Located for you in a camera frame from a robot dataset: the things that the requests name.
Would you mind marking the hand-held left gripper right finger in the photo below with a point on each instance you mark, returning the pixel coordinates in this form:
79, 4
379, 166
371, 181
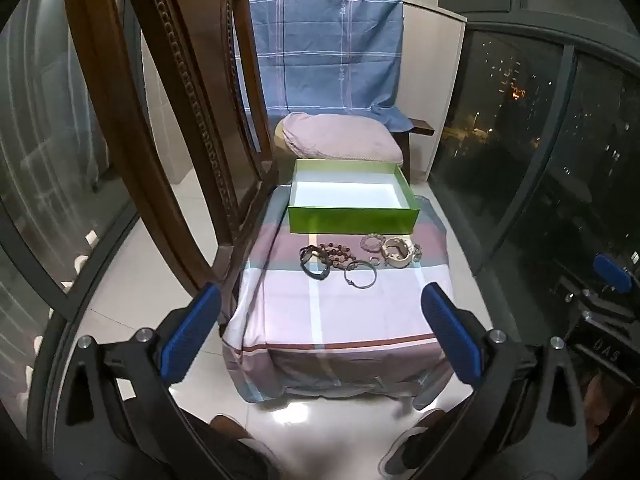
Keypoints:
450, 330

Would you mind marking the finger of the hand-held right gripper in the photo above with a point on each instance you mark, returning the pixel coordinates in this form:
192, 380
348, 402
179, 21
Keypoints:
602, 319
612, 272

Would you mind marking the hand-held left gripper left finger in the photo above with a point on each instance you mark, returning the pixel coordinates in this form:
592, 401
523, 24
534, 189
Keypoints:
192, 332

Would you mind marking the ivory bangle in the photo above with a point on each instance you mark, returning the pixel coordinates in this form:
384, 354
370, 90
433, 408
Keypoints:
387, 250

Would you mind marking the green cardboard box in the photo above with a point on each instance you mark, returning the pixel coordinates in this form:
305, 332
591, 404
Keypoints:
350, 220

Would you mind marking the person's right hand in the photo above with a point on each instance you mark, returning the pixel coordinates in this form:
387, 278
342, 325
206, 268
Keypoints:
602, 405

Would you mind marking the silver bangle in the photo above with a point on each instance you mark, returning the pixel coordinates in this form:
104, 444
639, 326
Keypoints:
375, 271

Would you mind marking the pink plaid cloth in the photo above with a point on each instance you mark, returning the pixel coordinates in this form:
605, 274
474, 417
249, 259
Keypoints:
340, 315

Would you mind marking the grey slipper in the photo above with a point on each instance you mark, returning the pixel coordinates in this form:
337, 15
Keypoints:
415, 440

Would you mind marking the dark glass window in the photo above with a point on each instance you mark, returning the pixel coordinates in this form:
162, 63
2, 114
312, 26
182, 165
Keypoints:
515, 135

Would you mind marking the dark wooden bench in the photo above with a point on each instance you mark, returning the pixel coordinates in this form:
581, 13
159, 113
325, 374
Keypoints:
422, 126

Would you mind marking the carved wooden chair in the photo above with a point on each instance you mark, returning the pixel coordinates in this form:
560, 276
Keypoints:
165, 125

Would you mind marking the glass sliding door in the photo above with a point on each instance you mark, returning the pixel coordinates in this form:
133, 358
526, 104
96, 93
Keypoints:
55, 160

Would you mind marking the pink pillow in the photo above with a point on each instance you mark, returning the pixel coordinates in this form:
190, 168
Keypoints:
340, 137

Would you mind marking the white cabinet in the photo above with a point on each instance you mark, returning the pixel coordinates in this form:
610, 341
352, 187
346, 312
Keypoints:
435, 60

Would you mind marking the blue plaid cloth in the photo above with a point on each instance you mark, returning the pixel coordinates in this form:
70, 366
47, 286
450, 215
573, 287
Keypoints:
325, 45

